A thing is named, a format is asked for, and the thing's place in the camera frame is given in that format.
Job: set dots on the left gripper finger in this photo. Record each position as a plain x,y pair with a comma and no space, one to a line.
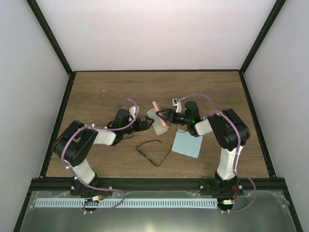
148,123
148,118

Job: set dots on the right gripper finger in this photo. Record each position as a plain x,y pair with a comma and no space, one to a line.
164,111
165,116

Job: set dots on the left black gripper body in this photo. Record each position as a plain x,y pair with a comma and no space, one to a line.
128,129

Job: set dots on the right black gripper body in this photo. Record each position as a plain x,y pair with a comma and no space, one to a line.
186,121

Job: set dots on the pink glasses case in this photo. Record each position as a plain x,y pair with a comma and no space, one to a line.
160,127

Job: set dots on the light blue cleaning cloth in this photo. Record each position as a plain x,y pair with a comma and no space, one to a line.
186,144

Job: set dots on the black sunglasses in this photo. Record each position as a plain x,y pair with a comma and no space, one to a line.
155,151

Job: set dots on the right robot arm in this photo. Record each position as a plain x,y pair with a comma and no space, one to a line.
230,132

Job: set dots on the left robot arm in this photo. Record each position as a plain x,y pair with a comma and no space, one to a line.
74,144

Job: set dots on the grey metal front plate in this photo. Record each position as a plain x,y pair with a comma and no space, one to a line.
262,211

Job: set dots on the light blue slotted strip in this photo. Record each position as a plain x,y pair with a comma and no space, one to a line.
127,203

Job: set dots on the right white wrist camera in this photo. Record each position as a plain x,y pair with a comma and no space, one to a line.
177,104

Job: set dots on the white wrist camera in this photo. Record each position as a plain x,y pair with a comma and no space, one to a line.
177,104
134,110

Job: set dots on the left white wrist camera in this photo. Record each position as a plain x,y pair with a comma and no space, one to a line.
134,110

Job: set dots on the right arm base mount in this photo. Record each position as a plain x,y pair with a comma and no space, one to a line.
218,188

